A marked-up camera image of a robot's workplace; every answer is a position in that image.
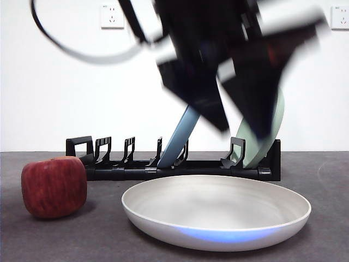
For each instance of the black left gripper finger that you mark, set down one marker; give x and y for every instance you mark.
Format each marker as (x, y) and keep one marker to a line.
(201, 92)

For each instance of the blue round plate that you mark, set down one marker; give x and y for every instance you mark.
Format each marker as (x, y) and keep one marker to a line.
(178, 136)

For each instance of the white wall socket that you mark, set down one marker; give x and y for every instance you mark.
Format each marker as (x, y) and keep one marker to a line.
(340, 17)
(112, 16)

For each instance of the pale yellow round plate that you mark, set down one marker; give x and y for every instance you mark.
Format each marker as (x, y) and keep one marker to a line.
(215, 207)

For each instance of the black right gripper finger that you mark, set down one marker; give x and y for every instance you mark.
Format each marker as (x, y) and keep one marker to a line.
(259, 87)

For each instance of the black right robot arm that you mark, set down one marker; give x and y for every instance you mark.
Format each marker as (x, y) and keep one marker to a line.
(201, 27)

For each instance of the black plate rack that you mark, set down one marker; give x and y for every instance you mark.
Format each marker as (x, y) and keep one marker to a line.
(204, 174)

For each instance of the green round plate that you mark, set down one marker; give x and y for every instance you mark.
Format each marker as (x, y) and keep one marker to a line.
(278, 117)

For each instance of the red apple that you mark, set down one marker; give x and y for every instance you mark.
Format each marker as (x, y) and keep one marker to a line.
(54, 188)

